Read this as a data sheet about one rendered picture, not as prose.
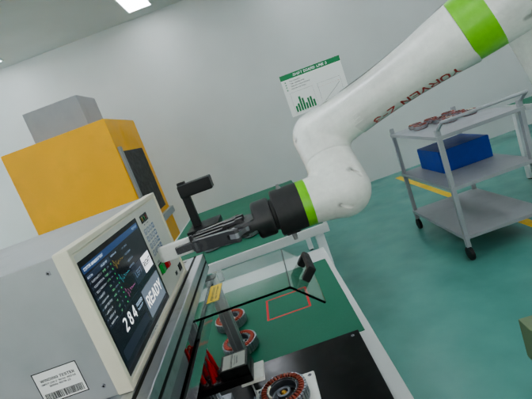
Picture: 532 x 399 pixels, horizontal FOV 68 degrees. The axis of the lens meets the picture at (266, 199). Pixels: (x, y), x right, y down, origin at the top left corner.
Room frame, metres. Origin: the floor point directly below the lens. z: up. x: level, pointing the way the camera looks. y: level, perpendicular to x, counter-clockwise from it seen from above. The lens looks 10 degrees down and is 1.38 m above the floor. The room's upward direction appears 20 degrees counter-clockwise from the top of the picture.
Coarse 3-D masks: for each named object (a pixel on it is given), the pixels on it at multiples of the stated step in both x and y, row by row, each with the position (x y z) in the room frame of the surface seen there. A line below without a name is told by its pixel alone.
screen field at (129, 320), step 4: (132, 304) 0.58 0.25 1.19; (132, 308) 0.58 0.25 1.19; (128, 312) 0.56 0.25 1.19; (132, 312) 0.57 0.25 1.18; (136, 312) 0.58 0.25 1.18; (124, 316) 0.54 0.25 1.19; (128, 316) 0.55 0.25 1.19; (132, 316) 0.57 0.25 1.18; (136, 316) 0.58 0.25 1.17; (124, 320) 0.54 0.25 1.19; (128, 320) 0.55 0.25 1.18; (132, 320) 0.56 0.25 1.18; (136, 320) 0.57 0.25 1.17; (124, 324) 0.53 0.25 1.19; (128, 324) 0.54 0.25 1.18; (132, 324) 0.56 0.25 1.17; (124, 328) 0.53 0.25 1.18; (128, 328) 0.54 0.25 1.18; (128, 332) 0.53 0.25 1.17
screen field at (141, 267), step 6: (144, 258) 0.70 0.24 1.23; (150, 258) 0.73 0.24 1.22; (138, 264) 0.66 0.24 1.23; (144, 264) 0.69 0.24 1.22; (150, 264) 0.72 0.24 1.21; (132, 270) 0.63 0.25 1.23; (138, 270) 0.65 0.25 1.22; (144, 270) 0.68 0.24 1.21; (138, 276) 0.64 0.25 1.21; (138, 282) 0.63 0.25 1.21
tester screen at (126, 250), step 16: (128, 240) 0.67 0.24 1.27; (96, 256) 0.54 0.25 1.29; (112, 256) 0.59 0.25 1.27; (128, 256) 0.64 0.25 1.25; (96, 272) 0.52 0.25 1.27; (112, 272) 0.57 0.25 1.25; (128, 272) 0.62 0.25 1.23; (96, 288) 0.51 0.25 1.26; (112, 288) 0.55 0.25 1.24; (128, 288) 0.59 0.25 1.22; (112, 304) 0.53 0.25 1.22; (128, 304) 0.57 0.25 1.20; (144, 304) 0.62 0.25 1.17; (160, 304) 0.68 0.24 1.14; (112, 320) 0.51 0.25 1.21; (128, 336) 0.53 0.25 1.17; (144, 336) 0.57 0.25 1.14; (128, 368) 0.49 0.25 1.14
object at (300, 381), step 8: (280, 376) 0.84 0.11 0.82; (288, 376) 0.83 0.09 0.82; (296, 376) 0.82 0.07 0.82; (272, 384) 0.83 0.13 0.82; (280, 384) 0.83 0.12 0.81; (288, 384) 0.83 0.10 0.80; (296, 384) 0.80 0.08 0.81; (304, 384) 0.79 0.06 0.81; (264, 392) 0.81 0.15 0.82; (272, 392) 0.82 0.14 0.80; (280, 392) 0.81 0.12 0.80; (288, 392) 0.79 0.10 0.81; (296, 392) 0.77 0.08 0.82; (304, 392) 0.77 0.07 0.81
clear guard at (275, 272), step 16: (272, 256) 0.94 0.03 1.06; (288, 256) 0.94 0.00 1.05; (224, 272) 0.96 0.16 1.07; (240, 272) 0.92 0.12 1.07; (256, 272) 0.88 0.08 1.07; (272, 272) 0.84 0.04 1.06; (288, 272) 0.82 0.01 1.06; (208, 288) 0.89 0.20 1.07; (224, 288) 0.85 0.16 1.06; (240, 288) 0.82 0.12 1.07; (256, 288) 0.79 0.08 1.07; (272, 288) 0.76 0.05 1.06; (288, 288) 0.74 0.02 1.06; (304, 288) 0.76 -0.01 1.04; (320, 288) 0.80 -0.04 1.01; (208, 304) 0.80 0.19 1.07; (224, 304) 0.77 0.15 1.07; (240, 304) 0.74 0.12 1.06
